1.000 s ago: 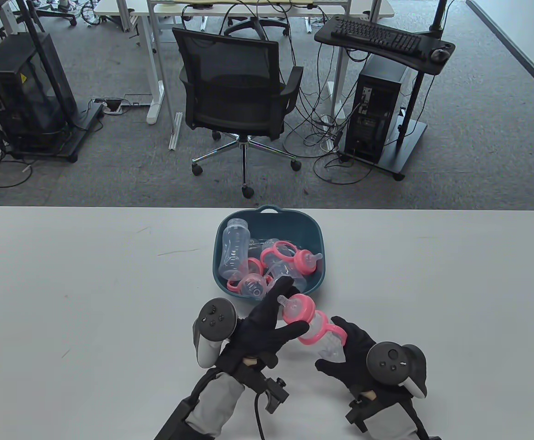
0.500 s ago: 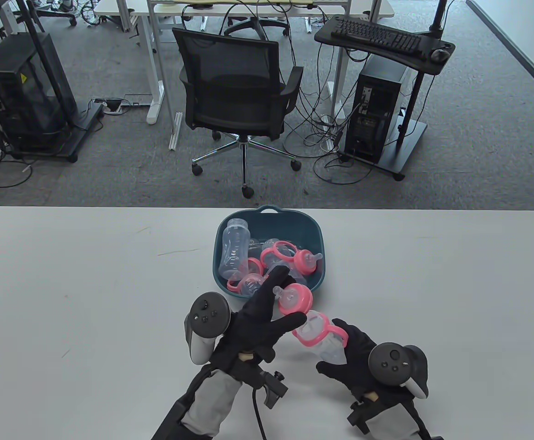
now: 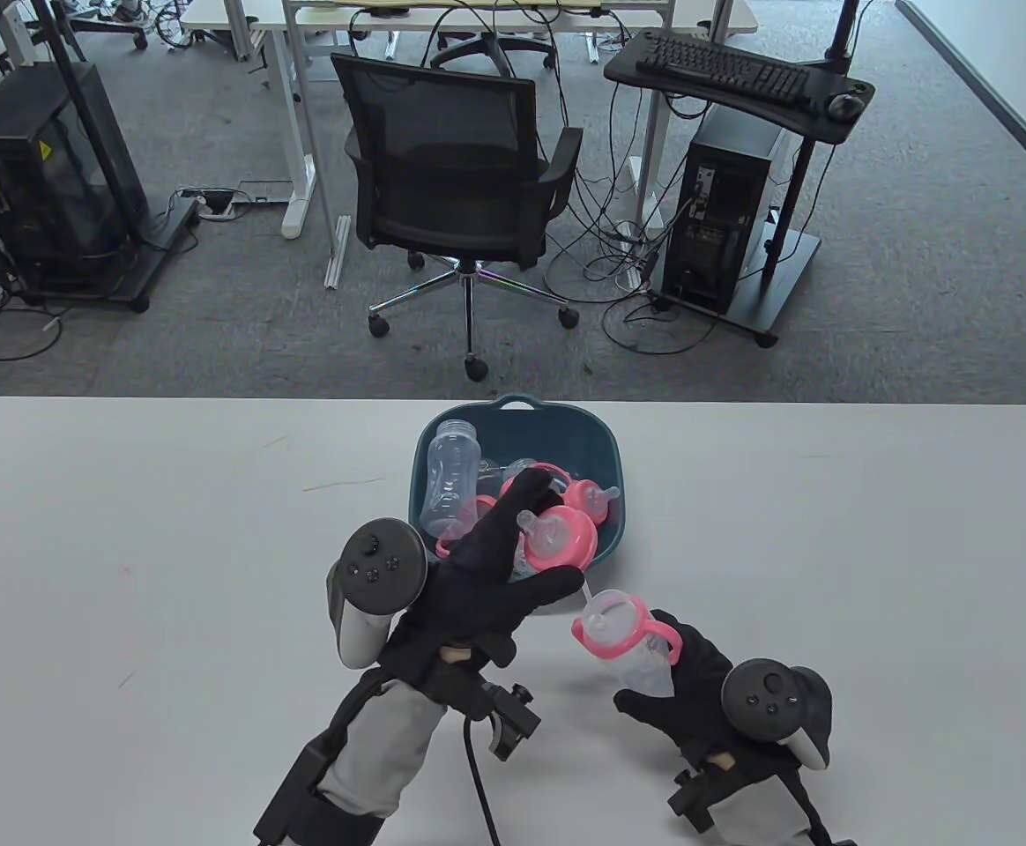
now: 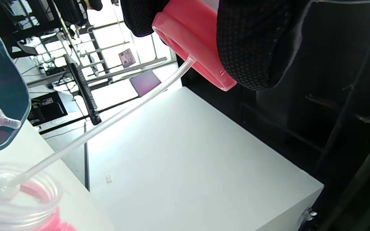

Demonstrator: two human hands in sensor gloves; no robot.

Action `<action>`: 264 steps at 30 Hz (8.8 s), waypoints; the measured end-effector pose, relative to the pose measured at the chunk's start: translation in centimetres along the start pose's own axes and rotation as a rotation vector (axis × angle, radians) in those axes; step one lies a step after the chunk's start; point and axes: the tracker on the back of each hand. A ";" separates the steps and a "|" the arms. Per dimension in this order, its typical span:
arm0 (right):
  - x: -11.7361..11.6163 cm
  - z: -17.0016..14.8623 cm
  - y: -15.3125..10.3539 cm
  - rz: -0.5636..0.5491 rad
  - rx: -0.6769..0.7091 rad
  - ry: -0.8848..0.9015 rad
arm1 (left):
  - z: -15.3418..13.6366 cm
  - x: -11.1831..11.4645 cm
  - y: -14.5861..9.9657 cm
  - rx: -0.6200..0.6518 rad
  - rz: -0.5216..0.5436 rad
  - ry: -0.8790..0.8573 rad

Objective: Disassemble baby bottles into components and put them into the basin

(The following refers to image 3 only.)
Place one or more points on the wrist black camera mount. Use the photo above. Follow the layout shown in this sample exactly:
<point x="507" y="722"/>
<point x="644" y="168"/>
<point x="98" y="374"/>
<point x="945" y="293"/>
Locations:
<point x="500" y="714"/>
<point x="698" y="793"/>

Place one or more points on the right hand black controller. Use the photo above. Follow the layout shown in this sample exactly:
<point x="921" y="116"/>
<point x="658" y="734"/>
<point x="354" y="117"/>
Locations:
<point x="773" y="701"/>

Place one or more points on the person's left hand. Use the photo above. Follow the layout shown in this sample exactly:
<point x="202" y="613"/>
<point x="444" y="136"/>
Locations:
<point x="469" y="590"/>

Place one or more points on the person's right hand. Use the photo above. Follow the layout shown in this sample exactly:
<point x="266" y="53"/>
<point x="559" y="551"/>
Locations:
<point x="698" y="705"/>

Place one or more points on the black computer tower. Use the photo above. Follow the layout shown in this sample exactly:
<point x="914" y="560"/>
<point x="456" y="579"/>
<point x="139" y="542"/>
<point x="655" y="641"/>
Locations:
<point x="724" y="211"/>

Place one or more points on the person's right thumb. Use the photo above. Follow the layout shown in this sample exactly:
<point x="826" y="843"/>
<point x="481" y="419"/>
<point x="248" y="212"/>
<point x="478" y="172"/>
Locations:
<point x="636" y="702"/>

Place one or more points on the pink bottle collar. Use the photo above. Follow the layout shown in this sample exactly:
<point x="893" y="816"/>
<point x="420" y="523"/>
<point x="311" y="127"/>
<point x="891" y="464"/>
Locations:
<point x="460" y="524"/>

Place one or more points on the glass panel computer tower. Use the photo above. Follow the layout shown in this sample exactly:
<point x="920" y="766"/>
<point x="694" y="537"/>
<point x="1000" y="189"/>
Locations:
<point x="46" y="176"/>

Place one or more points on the black rolling cart with pole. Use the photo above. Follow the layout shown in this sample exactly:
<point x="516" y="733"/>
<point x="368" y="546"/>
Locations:
<point x="156" y="247"/>

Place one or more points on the black keyboard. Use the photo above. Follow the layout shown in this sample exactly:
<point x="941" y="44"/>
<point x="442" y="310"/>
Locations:
<point x="724" y="70"/>

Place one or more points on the person's right forearm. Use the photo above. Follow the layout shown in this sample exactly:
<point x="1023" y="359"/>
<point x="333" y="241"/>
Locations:
<point x="764" y="806"/>

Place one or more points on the clear baby bottle without cap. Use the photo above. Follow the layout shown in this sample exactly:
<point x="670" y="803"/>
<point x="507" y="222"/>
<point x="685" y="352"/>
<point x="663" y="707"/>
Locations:
<point x="449" y="476"/>

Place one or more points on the person's left forearm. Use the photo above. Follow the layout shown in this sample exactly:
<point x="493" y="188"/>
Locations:
<point x="381" y="749"/>

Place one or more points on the left hand black controller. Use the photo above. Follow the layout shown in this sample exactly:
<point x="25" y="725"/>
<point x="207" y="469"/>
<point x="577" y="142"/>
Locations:
<point x="376" y="564"/>

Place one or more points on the black chair base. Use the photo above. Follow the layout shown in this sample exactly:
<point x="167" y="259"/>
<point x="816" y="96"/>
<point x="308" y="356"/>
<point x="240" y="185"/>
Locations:
<point x="116" y="26"/>

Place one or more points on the aluminium profile bar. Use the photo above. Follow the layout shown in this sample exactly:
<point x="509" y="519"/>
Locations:
<point x="338" y="254"/>

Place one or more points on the small pink nipple cap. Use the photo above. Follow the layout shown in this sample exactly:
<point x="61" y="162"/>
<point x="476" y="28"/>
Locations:
<point x="597" y="500"/>

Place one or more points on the white power strip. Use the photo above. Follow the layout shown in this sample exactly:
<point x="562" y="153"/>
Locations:
<point x="635" y="256"/>

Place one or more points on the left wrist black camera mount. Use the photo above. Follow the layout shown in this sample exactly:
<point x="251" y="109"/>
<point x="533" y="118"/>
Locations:
<point x="500" y="714"/>

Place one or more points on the black computer mouse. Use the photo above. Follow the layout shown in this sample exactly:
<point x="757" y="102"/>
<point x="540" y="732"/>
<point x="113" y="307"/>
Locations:
<point x="845" y="106"/>

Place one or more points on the person's left thumb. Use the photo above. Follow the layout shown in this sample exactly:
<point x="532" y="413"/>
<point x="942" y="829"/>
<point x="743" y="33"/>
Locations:
<point x="553" y="586"/>

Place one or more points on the teal plastic basin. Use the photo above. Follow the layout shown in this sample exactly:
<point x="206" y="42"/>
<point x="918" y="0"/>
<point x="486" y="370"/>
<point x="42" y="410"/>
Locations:
<point x="592" y="441"/>

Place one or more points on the black mesh office chair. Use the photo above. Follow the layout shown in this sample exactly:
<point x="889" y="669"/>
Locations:
<point x="451" y="167"/>

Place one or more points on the large pink nipple cap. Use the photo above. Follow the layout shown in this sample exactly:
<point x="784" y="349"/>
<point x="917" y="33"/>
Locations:
<point x="566" y="538"/>

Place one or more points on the black rolling workstation stand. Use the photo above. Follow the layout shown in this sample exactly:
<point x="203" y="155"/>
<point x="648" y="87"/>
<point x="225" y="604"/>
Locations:
<point x="786" y="264"/>

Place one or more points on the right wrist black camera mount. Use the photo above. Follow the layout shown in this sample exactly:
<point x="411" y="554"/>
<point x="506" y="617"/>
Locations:
<point x="698" y="793"/>

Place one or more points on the white frame desk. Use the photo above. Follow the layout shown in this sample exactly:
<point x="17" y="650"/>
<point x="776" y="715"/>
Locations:
<point x="301" y="106"/>

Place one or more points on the hand black controller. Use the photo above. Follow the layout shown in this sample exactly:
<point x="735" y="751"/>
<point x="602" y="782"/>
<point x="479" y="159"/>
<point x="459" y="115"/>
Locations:
<point x="773" y="701"/>
<point x="376" y="564"/>

